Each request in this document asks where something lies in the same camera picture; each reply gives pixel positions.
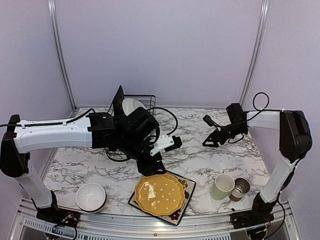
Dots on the round brown rim floral plate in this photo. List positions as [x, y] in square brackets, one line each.
[131, 104]

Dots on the black wire dish rack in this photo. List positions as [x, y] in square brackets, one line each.
[149, 101]

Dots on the light green mug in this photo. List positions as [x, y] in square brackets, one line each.
[222, 186]

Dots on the white square floral plate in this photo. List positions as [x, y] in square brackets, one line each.
[176, 217]

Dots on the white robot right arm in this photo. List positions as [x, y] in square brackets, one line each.
[294, 141]

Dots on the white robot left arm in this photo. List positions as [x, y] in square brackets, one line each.
[127, 134]

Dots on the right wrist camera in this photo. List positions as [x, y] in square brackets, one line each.
[207, 119]

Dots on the aluminium frame rail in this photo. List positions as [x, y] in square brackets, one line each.
[99, 226]

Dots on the yellow polka dot plate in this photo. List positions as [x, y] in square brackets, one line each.
[159, 195]

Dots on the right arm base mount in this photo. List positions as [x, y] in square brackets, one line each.
[261, 212]

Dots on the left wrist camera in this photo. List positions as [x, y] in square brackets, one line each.
[166, 143]

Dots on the brown grey metal-lined cup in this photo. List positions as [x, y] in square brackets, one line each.
[241, 188]

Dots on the white ceramic bowl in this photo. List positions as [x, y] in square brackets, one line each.
[91, 197]

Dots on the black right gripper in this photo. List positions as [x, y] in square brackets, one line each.
[214, 139]

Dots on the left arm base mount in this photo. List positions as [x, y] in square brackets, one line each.
[56, 215]

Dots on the black square floral plate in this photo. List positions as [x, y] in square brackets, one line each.
[117, 102]

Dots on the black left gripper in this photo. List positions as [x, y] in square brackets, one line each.
[149, 167]

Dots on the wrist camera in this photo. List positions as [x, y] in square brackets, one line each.
[207, 119]
[166, 143]

